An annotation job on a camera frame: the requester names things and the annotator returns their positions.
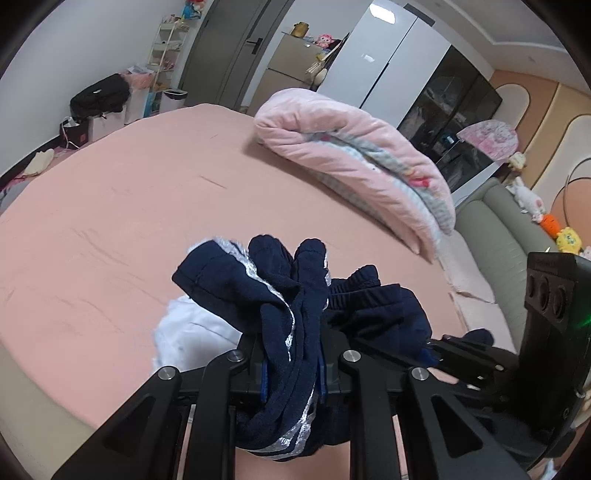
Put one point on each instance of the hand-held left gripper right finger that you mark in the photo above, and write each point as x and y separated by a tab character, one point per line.
334	369

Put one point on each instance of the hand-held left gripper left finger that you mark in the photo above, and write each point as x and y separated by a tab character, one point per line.
251	369

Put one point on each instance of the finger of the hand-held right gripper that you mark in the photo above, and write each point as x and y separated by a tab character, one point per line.
485	381
475	353

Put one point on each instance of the navy striped pants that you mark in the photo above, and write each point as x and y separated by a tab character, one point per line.
286	300

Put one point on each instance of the navy garment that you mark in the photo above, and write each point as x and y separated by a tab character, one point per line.
480	336

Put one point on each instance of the pale waffle pillow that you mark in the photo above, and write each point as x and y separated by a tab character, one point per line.
466	272
485	318

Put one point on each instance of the white folded garment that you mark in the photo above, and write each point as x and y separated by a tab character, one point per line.
194	332

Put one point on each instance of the white bear plush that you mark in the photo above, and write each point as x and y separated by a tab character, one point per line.
586	253

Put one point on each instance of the grey-green padded headboard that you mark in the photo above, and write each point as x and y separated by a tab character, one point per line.
498	240

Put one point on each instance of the yellow sponge plush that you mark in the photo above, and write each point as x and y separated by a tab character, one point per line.
569	239

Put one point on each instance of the orange round plush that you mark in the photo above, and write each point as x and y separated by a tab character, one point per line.
551	222

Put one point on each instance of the white and pink plush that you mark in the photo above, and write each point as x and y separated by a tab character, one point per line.
528	198

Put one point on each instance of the small cream plush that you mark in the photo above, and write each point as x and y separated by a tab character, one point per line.
517	160

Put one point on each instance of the bed with pink sheet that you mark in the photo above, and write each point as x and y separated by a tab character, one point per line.
115	207

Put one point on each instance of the folded pink quilt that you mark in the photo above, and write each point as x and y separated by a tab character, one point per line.
351	143

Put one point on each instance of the dark glass wardrobe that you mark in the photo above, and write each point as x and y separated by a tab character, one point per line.
452	110

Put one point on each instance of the white pedal bin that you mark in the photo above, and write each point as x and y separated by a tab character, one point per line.
175	99

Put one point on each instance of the white storage box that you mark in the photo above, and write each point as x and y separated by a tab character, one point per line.
108	127

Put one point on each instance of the cream cloth item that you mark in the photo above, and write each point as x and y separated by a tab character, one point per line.
39	162

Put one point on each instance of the beige refrigerator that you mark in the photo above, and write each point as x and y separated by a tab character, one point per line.
286	74

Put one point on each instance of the cream hanging bag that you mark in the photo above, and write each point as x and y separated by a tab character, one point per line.
317	71

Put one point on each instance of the white wardrobe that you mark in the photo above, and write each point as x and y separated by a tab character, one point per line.
383	60

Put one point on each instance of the pink fluffy item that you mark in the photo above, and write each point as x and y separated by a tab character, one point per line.
137	79

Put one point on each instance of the black backpack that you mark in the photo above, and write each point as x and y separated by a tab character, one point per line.
99	97

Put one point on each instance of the grey door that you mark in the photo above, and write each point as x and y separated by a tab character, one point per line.
231	50

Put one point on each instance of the pink doll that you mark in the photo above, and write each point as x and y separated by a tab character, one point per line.
324	40

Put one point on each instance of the white storage shelf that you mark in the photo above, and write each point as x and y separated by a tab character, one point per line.
166	50

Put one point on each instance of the gold box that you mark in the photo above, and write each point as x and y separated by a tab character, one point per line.
299	30

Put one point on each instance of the colourful doll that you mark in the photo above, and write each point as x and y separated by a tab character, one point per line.
194	8

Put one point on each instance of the round gold-rimmed wall panel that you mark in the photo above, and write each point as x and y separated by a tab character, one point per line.
570	184

